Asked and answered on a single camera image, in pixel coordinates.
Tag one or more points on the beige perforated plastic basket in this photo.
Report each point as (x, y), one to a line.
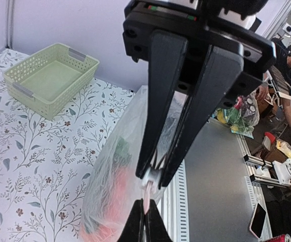
(47, 80)

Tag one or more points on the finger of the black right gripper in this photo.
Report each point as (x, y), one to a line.
(166, 57)
(212, 90)

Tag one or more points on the pink smartphone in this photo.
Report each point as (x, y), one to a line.
(257, 221)

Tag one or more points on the red soda can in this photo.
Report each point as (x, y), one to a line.
(280, 238)

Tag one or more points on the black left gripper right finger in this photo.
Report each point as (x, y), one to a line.
(154, 225)

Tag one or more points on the floral pattern table mat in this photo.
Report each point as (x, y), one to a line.
(45, 165)

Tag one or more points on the front aluminium rail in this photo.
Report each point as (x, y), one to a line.
(174, 207)

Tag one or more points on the right aluminium frame post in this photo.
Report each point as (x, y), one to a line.
(10, 10)

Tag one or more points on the person in dark shirt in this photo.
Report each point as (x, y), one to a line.
(283, 64)

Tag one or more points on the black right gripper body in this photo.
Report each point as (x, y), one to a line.
(204, 24)

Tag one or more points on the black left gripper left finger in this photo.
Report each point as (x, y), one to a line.
(134, 228)

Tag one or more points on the clear zip top bag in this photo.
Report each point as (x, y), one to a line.
(113, 186)

